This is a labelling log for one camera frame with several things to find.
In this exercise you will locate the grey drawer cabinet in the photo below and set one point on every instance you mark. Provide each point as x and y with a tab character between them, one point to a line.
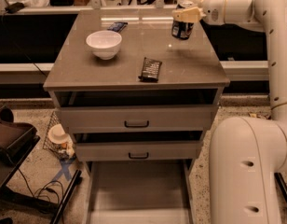
190	64

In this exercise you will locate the blue pepsi can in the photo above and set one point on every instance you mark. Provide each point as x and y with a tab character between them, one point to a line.
182	30

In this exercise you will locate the black metal bar right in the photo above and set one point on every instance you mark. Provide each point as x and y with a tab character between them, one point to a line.
282	185

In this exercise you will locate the black device on ledge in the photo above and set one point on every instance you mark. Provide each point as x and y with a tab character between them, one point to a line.
13	8

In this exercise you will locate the black metal bar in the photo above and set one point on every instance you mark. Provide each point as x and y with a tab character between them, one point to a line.
66	197
282	185

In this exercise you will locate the black metal bar left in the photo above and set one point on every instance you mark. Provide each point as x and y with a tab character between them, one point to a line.
66	197

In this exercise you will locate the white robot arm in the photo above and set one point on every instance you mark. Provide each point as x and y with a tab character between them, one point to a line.
246	153

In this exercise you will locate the white ceramic bowl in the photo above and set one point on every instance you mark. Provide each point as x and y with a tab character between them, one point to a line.
104	44

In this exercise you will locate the black stacked trays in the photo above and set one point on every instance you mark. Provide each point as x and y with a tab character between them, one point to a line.
14	136

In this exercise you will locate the middle grey drawer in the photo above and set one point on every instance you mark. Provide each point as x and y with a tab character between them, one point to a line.
136	146

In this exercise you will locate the dark chocolate bar wrapper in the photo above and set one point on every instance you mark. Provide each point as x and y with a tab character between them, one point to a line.
150	70

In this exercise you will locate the crumpled chip bag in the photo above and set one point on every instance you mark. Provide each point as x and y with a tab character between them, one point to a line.
259	116

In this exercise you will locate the top grey drawer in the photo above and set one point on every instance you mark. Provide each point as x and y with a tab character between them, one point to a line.
183	110

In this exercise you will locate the blue snack packet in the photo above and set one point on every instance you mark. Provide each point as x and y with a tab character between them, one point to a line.
117	26

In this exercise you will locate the wire mesh basket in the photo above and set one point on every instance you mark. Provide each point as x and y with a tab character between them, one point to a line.
63	151

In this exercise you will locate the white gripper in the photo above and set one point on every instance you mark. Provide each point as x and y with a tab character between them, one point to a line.
213	6

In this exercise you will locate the grey drawer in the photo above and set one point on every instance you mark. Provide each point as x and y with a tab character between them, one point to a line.
136	146
183	110
139	192

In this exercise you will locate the bottom grey drawer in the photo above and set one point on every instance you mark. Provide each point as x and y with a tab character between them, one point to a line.
139	192

